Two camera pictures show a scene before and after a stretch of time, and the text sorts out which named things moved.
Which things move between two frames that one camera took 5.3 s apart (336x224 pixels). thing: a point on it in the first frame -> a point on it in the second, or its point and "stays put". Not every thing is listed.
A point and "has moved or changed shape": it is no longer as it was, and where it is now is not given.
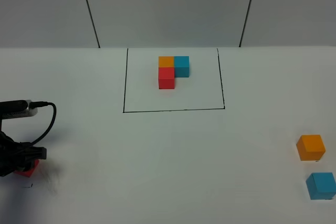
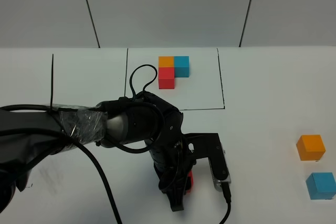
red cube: x=29 y=172 has moved or changed shape
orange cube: x=310 y=147 stays put
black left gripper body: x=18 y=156 -> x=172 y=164
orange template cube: x=166 y=61 stays put
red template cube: x=166 y=78 stays put
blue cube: x=321 y=185 stays put
